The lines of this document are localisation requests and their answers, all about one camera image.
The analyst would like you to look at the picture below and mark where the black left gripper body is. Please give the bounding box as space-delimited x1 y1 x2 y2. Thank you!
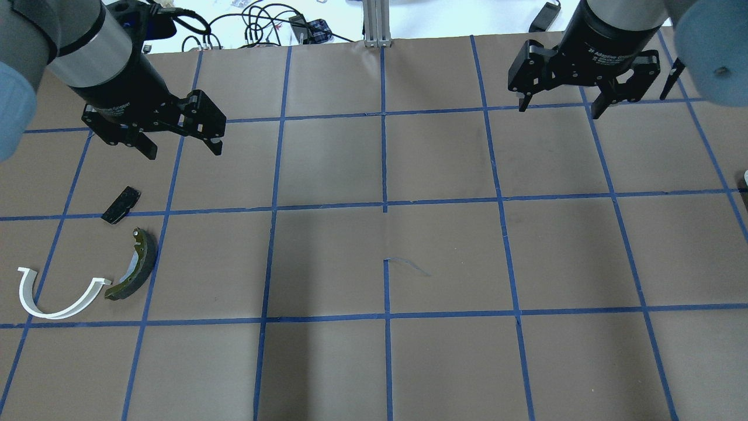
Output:
77 56 227 147

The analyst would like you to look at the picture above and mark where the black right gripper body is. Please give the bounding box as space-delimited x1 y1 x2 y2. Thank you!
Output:
507 12 662 102

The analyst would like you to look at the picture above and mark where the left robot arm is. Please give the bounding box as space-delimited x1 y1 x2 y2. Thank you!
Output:
1 1 227 160

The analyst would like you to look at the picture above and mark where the black power adapter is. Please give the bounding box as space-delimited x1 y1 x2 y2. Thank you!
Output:
527 1 562 33

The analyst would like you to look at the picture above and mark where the black brake pad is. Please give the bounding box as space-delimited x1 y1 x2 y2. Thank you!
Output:
101 186 141 225

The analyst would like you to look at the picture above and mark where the olive green brake shoe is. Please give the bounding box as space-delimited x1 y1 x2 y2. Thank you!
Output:
104 227 158 301

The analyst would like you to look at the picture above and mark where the white curved plastic piece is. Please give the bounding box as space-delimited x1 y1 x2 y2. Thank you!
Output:
17 267 112 322

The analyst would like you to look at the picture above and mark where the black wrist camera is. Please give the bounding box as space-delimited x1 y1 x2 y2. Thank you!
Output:
105 1 177 41

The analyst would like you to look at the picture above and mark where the aluminium frame post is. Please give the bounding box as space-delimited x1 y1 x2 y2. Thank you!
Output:
361 0 392 48

